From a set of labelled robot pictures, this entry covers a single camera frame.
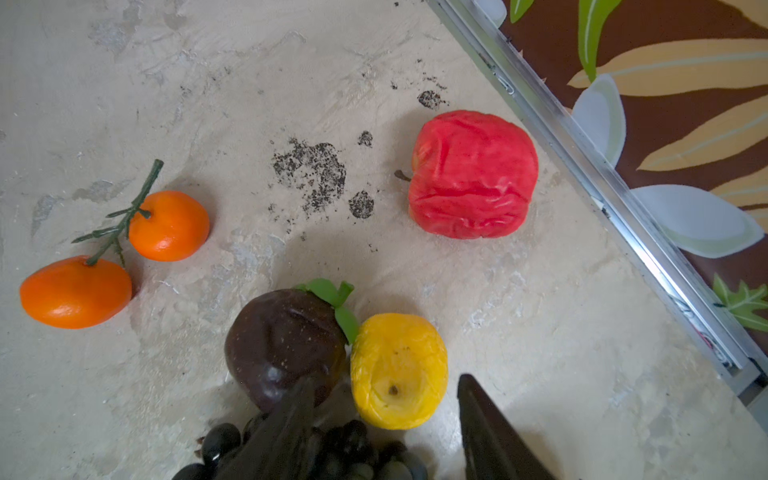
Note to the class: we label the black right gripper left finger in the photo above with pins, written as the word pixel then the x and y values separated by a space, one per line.
pixel 278 450

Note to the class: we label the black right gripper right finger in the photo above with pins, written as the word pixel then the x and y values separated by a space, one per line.
pixel 492 447

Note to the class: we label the black grape bunch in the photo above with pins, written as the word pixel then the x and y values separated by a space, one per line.
pixel 343 452

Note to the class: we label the dark purple mangosteen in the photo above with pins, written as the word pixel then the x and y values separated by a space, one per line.
pixel 289 334

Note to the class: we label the yellow wrinkled pear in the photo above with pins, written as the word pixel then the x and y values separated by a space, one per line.
pixel 399 371

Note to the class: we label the orange tangerines on twig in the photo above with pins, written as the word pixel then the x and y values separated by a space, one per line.
pixel 84 291

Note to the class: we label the aluminium frame post back right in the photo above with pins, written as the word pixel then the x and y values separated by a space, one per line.
pixel 717 334

